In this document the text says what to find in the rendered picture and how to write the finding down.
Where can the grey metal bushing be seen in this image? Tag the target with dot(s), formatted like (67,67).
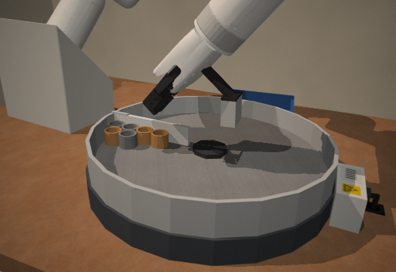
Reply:
(116,124)
(127,139)
(130,127)

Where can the bronze bushing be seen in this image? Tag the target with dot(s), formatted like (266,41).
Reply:
(144,135)
(111,136)
(159,138)

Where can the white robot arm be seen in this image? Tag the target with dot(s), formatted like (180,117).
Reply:
(226,23)

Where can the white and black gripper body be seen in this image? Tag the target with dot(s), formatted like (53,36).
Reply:
(192,54)

